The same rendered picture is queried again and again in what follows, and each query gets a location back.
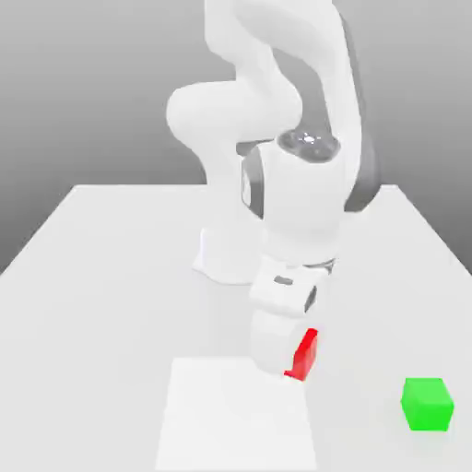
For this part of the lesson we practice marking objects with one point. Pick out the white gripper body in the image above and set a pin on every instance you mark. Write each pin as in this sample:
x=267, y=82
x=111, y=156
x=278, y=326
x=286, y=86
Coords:
x=271, y=343

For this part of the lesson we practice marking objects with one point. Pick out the small red cube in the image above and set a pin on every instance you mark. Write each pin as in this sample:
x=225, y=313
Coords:
x=305, y=356

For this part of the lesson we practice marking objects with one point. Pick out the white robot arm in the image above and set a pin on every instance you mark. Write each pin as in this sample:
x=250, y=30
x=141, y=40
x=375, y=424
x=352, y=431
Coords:
x=295, y=191

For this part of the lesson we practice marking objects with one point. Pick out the small green cube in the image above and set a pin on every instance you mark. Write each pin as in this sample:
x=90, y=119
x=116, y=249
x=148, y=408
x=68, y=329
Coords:
x=427, y=407

